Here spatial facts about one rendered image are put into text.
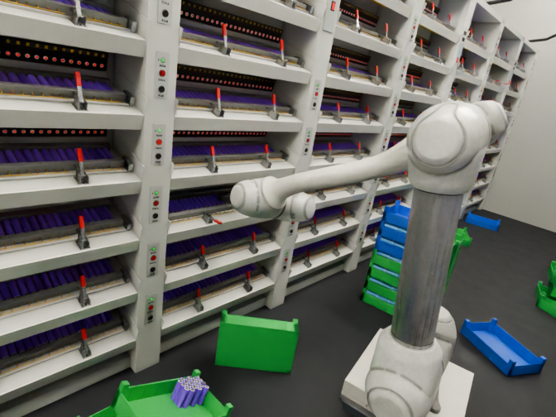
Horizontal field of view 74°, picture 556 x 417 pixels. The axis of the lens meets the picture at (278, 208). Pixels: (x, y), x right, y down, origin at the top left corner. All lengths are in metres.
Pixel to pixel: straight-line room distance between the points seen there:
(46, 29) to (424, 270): 0.98
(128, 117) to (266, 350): 0.96
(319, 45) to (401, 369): 1.18
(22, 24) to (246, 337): 1.15
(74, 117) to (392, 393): 1.00
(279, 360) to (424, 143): 1.06
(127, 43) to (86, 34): 0.10
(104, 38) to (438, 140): 0.81
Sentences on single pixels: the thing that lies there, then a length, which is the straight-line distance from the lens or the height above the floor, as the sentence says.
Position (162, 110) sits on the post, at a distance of 1.16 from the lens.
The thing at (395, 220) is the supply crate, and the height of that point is 0.50.
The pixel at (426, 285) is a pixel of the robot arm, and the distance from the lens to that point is 0.89.
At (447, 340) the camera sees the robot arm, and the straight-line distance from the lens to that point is 1.16.
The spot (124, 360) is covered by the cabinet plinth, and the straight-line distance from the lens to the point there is 1.55.
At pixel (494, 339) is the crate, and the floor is 0.00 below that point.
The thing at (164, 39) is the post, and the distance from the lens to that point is 1.15.
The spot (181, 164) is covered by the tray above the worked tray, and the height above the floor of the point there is 0.75.
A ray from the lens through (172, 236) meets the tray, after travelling 1.31.
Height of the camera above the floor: 1.08
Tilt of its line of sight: 19 degrees down
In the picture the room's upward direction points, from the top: 9 degrees clockwise
